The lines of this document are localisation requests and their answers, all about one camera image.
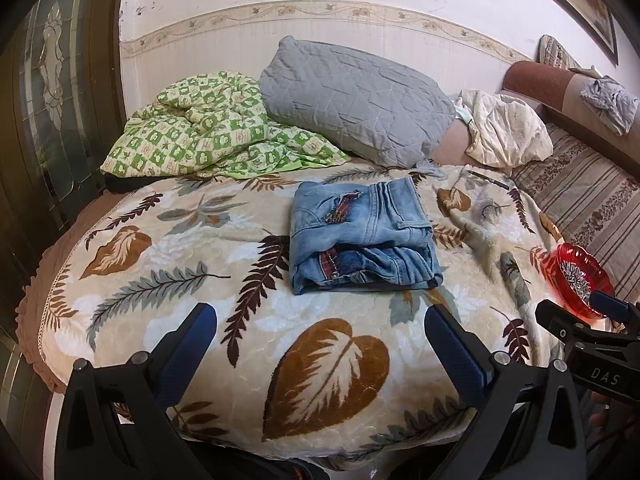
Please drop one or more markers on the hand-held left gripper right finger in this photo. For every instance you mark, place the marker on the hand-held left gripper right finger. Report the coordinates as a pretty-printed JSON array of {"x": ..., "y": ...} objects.
[{"x": 450, "y": 352}]

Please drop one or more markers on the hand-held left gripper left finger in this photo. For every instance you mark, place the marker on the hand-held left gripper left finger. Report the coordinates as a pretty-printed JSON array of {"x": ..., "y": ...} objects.
[{"x": 192, "y": 337}]

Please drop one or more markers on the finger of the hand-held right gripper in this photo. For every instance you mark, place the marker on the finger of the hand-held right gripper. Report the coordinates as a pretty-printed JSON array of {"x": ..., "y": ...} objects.
[
  {"x": 565, "y": 322},
  {"x": 615, "y": 310}
]

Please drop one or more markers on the blue denim pants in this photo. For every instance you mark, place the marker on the blue denim pants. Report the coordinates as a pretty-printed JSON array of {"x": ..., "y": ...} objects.
[{"x": 360, "y": 240}]

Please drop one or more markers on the person's right hand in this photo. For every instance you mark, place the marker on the person's right hand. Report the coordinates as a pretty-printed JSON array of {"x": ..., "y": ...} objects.
[{"x": 600, "y": 417}]

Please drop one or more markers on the red glass bowl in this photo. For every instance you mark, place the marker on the red glass bowl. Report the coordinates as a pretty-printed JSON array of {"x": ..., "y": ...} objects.
[{"x": 580, "y": 275}]

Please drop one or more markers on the striped patterned bed sheet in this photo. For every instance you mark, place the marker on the striped patterned bed sheet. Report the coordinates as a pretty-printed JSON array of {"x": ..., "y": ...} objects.
[{"x": 590, "y": 200}]

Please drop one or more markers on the leaf print plush blanket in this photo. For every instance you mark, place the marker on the leaf print plush blanket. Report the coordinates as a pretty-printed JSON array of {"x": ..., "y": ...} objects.
[{"x": 310, "y": 375}]

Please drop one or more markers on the dark thin stick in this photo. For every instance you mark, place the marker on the dark thin stick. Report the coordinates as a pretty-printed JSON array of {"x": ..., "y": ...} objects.
[{"x": 490, "y": 179}]

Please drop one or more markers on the round bed brown skirt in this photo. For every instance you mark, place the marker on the round bed brown skirt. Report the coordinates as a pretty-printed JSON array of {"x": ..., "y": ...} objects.
[{"x": 40, "y": 280}]

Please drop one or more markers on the cream crumpled cloth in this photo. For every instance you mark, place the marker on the cream crumpled cloth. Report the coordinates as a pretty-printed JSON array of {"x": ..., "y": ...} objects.
[{"x": 510, "y": 130}]

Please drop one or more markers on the grey crumpled cloth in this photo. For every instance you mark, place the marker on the grey crumpled cloth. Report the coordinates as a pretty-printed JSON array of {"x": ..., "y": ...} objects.
[{"x": 612, "y": 102}]

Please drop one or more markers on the pink pillow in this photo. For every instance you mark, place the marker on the pink pillow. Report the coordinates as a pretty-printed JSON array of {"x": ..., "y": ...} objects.
[{"x": 455, "y": 145}]

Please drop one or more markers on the green checkered quilt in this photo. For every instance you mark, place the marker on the green checkered quilt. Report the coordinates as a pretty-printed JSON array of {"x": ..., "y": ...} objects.
[{"x": 200, "y": 125}]

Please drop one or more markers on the brown sofa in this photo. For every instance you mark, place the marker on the brown sofa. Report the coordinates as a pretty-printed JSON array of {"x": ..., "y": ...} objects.
[{"x": 545, "y": 85}]

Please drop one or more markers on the striped patterned cushion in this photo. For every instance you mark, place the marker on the striped patterned cushion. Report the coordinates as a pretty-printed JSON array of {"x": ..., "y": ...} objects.
[{"x": 557, "y": 52}]

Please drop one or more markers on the grey quilted pillow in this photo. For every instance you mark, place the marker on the grey quilted pillow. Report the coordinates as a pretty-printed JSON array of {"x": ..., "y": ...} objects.
[{"x": 355, "y": 95}]

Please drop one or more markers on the dark wooden glass door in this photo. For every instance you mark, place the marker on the dark wooden glass door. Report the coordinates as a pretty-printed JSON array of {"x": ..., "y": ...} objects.
[{"x": 55, "y": 95}]

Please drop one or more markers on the large framed wall picture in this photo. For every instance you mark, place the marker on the large framed wall picture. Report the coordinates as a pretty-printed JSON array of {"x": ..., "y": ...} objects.
[{"x": 585, "y": 5}]

